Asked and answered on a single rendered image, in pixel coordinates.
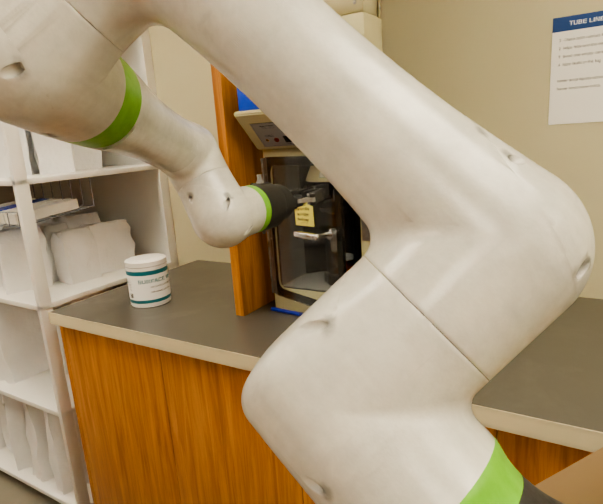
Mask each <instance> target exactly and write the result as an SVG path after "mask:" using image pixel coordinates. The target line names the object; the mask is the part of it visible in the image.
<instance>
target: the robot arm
mask: <svg viewBox="0 0 603 504"><path fill-rule="evenodd" d="M152 26H164V27H166V28H168V29H170V30H171V31H172V32H174V33H175V34H176V35H177V36H179V37H180V38H181V39H182V40H183V41H185V42H186V43H187V44H188V45H189V46H191V47H192V48H193V49H194V50H195V51H197V52H198V53H199V54H200V55H201V56H202V57H203V58H205V59H206V60H207V61H208V62H209V63H210V64H212V65H213V66H214V67H215V68H216V69H217V70H218V71H219V72H221V73H222V74H223V75H224V76H225V77H226V78H227V79H228V80H229V81H231V82H232V83H233V84H234V85H235V86H236V87H237V88H238V89H239V90H240V91H241V92H242V93H243V94H245V95H246V96H247V97H248V98H249V99H250V100H251V101H252V102H253V103H254V104H255V105H256V106H257V107H258V108H259V109H260V110H261V111H262V112H263V113H264V114H265V115H266V116H267V117H268V118H269V119H270V120H271V121H272V122H273V123H274V124H275V125H276V126H277V127H278V128H279V129H280V130H281V131H282V132H283V133H284V134H285V135H286V136H287V137H288V138H289V139H290V140H291V141H292V142H293V143H294V144H295V145H296V146H297V147H298V148H299V149H300V150H301V152H302V153H303V154H304V155H305V156H306V157H307V158H308V159H309V160H310V161H311V162H312V163H313V164H314V165H315V167H316V168H317V169H318V170H319V171H320V172H321V173H322V174H323V175H324V176H325V178H326V179H327V180H328V181H329V182H330V183H331V184H332V185H333V186H334V188H335V189H336V190H337V191H338V192H339V193H340V195H341V196H342V197H343V198H344V199H345V200H346V201H347V203H348V204H349V205H350V206H351V207H352V208H353V210H354V211H355V212H356V213H357V214H358V215H359V217H360V218H361V219H362V220H363V221H364V223H365V224H366V225H367V227H368V229H369V232H370V245H369V248H368V250H367V252H366V253H365V255H364V256H365V257H366V258H367V259H368V260H369V261H370V262H371V263H372V264H373V265H374V266H375V267H376V268H377V269H378V270H379V271H380V272H381V273H382V274H383V275H384V276H385V277H386V278H387V279H388V280H389V281H390V282H391V283H392V284H393V285H394V286H395V287H396V288H397V289H398V290H399V291H400V292H401V293H402V294H403V295H404V296H405V297H406V298H407V299H408V300H409V301H410V302H409V301H408V300H407V299H406V298H405V297H404V296H403V295H402V294H401V293H400V292H399V291H398V290H397V289H396V288H395V287H394V286H393V285H392V284H391V283H390V282H389V281H388V280H387V279H386V278H385V277H384V276H383V275H382V274H381V273H380V272H379V271H378V270H377V269H376V268H375V267H374V266H373V265H372V264H371V263H370V262H369V261H368V260H367V259H366V258H365V257H364V256H363V257H362V258H361V259H360V260H359V261H358V262H357V263H356V264H355V265H354V266H353V267H352V268H351V269H350V270H348V271H347V272H346V273H345V274H344V275H343V276H342V277H341V278H340V279H339V280H338V281H336V282H335V283H334V284H333V285H332V286H331V287H330V288H329V289H328V290H327V291H326V292H325V293H324V294H323V295H322V296H321V297H320V298H319V299H318V300H317V301H316V302H315V303H314V304H313V305H312V306H311V307H309V308H308V309H307V310H306V311H305V312H304V313H303V314H302V315H301V316H300V317H299V318H298V319H297V320H296V321H295V322H294V323H293V324H292V325H291V326H290V327H289V328H288V329H287V330H286V331H284V332H283V333H282V334H281V335H280V336H279V337H278V338H277V339H276V340H275V341H274V343H273V344H272V345H271V346H270V347H269V348H268V349H267V350H266V352H265V353H264V354H263V355H262V357H261V358H260V359H259V361H258V362H257V364H256V365H255V366H254V368H253V369H252V371H251V373H250V374H249V376H248V378H247V380H246V382H245V384H244V386H243V390H242V395H241V403H242V409H243V412H244V414H245V416H246V418H247V419H248V421H249V422H250V423H251V425H252V426H253V427H254V428H255V430H256V431H257V432H258V433H259V435H260V436H261V437H262V439H263V440H264V441H265V442H266V444H267V445H268V446H269V447H270V449H271V450H272V451H273V452H274V454H275V455H276V456H277V457H278V459H279V460H280V461H281V462H282V464H283V465H284V466H285V467H286V468H287V470H288V471H289V472H290V473H291V475H292V476H293V477H294V478H295V479H296V481H297V482H298V483H299V484H300V486H301V487H302V488H303V489H304V490H305V492H306V493H307V494H308V495H309V497H310V498H311V499H312V500H313V501H314V503H315V504H565V503H562V502H560V501H558V500H556V499H554V498H552V497H550V496H549V495H547V494H546V493H544V492H542V491H541V490H540V489H538V488H537V487H536V486H534V485H533V484H532V483H531V482H529V481H528V480H527V479H526V478H525V477H524V476H523V475H522V474H521V473H520V472H519V471H518V470H517V469H516V468H515V467H514V466H513V464H512V463H511V462H510V460H509V459H508V458H507V456H506V454H505V453H504V451H503V449H502V448H501V446H500V444H499V442H498V441H497V440H496V438H495V437H494V436H493V435H492V434H491V433H490V432H489V431H488V430H487V429H486V428H485V427H484V426H483V425H482V424H481V422H480V421H479V420H478V419H477V418H476V417H475V415H474V413H473V411H472V400H473V398H474V396H475V394H476V393H477V392H478V391H479V390H480V389H481V388H482V387H484V386H485V385H486V384H487V383H488V382H489V380H491V379H492V378H493V377H494V376H495V375H496V374H497V373H499V372H500V371H501V370H502V369H503V368H504V367H505V366H506V365H507V364H508V363H509V362H510V361H511V360H513V359H514V358H515V357H516V356H517V355H518V354H519V353H520V352H521V351H522V350H523V349H524V348H525V347H527V346H528V345H529V344H530V343H531V342H532V341H533V340H534V339H535V338H536V337H537V336H538V335H539V334H541V333H542V332H543V331H544V330H545V329H546V328H547V327H548V326H549V325H550V324H551V323H552V322H553V321H555V320H556V319H557V318H558V317H559V316H560V315H561V314H562V313H563V312H564V311H565V310H566V309H567V308H569V307H570V306H571V305H572V304H573V303H574V302H575V300H576V299H577V298H578V297H579V295H580V294H581V292H582V291H583V289H584V287H585V285H586V283H587V281H588V279H589V277H590V274H591V271H592V267H593V263H594V257H595V237H594V231H593V226H592V223H591V220H590V217H589V215H588V212H587V211H586V209H585V207H584V205H583V203H582V202H581V200H580V199H579V197H578V196H577V195H576V194H575V193H574V191H573V190H572V189H571V188H570V187H569V186H568V185H567V184H566V183H564V182H563V181H562V180H561V179H559V178H558V177H556V176H555V175H553V174H552V173H550V172H549V171H547V170H546V169H544V168H542V167H541V166H539V165H538V164H536V163H535V162H533V161H532V160H530V159H528V158H527V157H525V156H524V155H522V154H521V153H519V152H518V151H516V150H515V149H513V148H512V147H510V146H509V145H507V144H506V143H504V142H503V141H501V140H500V139H498V138H497V137H496V136H494V135H493V134H491V133H490V132H488V131H487V130H485V129H484V128H482V127H481V126H480V125H478V124H477V123H475V122H474V121H473V120H471V119H470V118H468V117H467V116H465V115H463V114H462V113H460V112H459V111H458V110H456V109H455V108H453V107H452V106H451V105H449V104H448V103H447V102H445V101H444V100H443V99H441V98H440V97H439V96H437V95H436V94H435V93H433V92H432V91H431V90H429V89H428V88H427V87H425V86H424V85H423V84H421V83H420V82H419V81H418V80H416V79H415V78H414V77H413V76H411V75H410V74H409V73H407V72H406V71H405V70H404V69H402V68H401V67H400V66H399V65H397V64H396V63H395V62H394V61H392V60H391V59H390V58H389V57H388V56H386V55H385V54H384V53H383V52H381V51H380V50H379V49H378V48H377V47H375V46H374V45H373V44H372V43H371V42H370V41H368V40H367V39H366V38H365V37H364V36H362V35H361V34H360V33H359V32H358V31H357V30H356V29H354V28H353V27H352V26H351V25H350V24H349V23H348V22H346V21H345V20H344V19H343V18H342V17H341V16H340V15H338V14H337V13H336V12H335V11H334V10H333V9H332V8H331V7H330V6H329V5H328V4H326V3H325V2H324V1H323V0H0V121H1V122H4V123H7V124H10V125H13V126H16V127H18V128H21V129H24V130H27V131H30V132H33V133H37V134H40V135H43V136H46V137H49V138H53V139H56V140H60V141H64V142H67V143H71V144H75V145H79V146H83V147H87V148H91V149H96V150H101V151H106V152H112V153H117V154H121V155H125V156H129V157H132V158H135V159H138V160H141V161H143V162H146V163H148V164H150V165H152V166H154V167H156V168H157V169H159V170H161V171H162V172H164V173H165V174H166V175H167V177H168V179H169V180H170V182H171V183H172V185H173V186H174V188H175V190H176V191H177V193H178V195H179V197H180V199H181V201H182V203H183V205H184V208H185V210H186V212H187V214H188V217H189V219H190V221H191V224H192V227H193V229H194V231H195V233H196V234H197V236H198V237H199V238H200V239H201V240H202V241H203V242H205V243H206V244H208V245H210V246H213V247H217V248H229V247H233V246H235V245H238V244H239V243H241V242H242V241H243V240H245V239H246V238H247V237H249V236H251V235H253V234H256V233H259V232H262V233H263V234H266V230H268V229H271V228H274V227H276V226H278V225H279V224H281V223H282V221H283V220H285V219H287V218H288V217H289V216H290V215H291V214H292V212H293V210H294V209H297V208H298V207H301V206H303V205H304V203H306V202H307V205H310V206H315V205H316V203H318V202H320V201H322V200H324V197H327V196H329V185H328V184H319V185H315V186H311V187H308V185H303V189H298V188H296V189H293V190H289V189H288V188H287V187H285V186H283V185H281V184H272V183H270V182H268V181H267V182H263V180H262V174H258V175H257V182H256V183H251V184H250V185H247V186H241V187H240V186H239V184H238V183H237V181H236V180H235V178H234V176H233V175H232V173H231V171H230V170H229V168H228V166H227V164H226V162H225V160H224V158H223V156H222V153H221V151H220V149H219V146H218V144H217V142H216V140H215V138H214V136H213V135H212V134H211V133H210V132H209V131H208V130H207V129H206V128H205V127H203V126H201V125H199V124H197V123H194V122H192V121H189V120H187V119H185V118H183V117H182V116H180V115H179V114H177V113H176V112H174V111H173V110H172V109H170V108H169V107H168V106H167V105H166V104H164V103H163V102H162V101H161V100H160V99H159V98H158V97H157V96H156V95H155V94H154V93H153V92H152V91H151V90H150V88H149V87H148V86H147V85H146V84H145V83H144V81H143V80H142V79H141V78H140V77H139V76H138V75H137V73H136V72H135V71H134V70H133V69H132V68H131V67H130V66H129V65H128V64H127V63H126V62H125V61H124V60H123V59H122V57H121V55H122V54H123V53H124V52H125V51H126V50H127V49H128V48H129V46H130V45H131V44H132V43H133V42H134V41H135V40H136V39H137V38H138V37H140V36H141V35H142V34H143V33H144V32H145V31H146V30H147V29H148V28H149V27H152ZM467 358H468V359H469V360H470V361H471V362H472V363H473V364H474V365H475V366H476V367H477V368H478V369H479V370H480V371H481V372H482V373H483V374H484V375H485V376H486V377H487V378H488V379H489V380H488V379H487V378H486V377H485V376H484V375H483V374H482V373H481V372H480V371H479V370H478V369H477V368H476V367H475V366H474V365H473V364H472V363H471V362H470V361H469V360H468V359H467Z"/></svg>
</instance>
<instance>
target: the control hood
mask: <svg viewBox="0 0 603 504"><path fill-rule="evenodd" d="M234 116H235V118H236V119H237V121H238V122H239V124H240V125H241V126H242V128H243V129H244V131H245V132H246V133H247V135H248V136H249V138H250V139H251V141H252V142H253V143H254V145H255V146H256V148H257V149H258V150H262V149H281V148H298V147H297V146H296V145H291V146H273V147H265V146H264V145H263V143H262V142H261V140H260V139H259V138H258V136H257V135H256V133H255V132H254V130H253V129H252V127H251V126H250V124H254V123H266V122H272V121H271V120H270V119H269V118H268V117H267V116H266V115H265V114H264V113H263V112H262V111H261V110H260V109H257V110H248V111H238V112H235V113H234Z"/></svg>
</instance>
